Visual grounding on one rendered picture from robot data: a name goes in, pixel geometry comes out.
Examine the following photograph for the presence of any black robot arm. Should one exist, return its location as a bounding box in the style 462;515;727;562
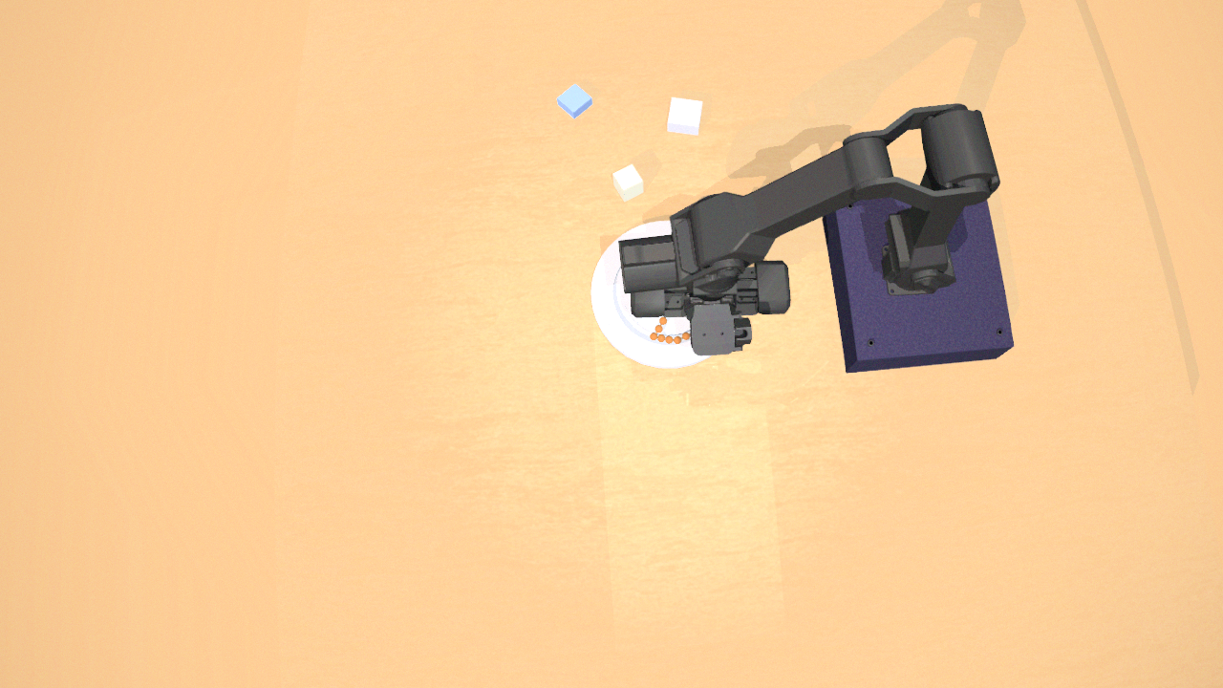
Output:
618;103;1000;356

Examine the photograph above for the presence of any white round board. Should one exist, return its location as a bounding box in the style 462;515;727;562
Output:
589;221;711;369

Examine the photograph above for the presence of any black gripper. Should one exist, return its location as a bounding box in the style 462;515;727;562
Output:
631;260;791;318

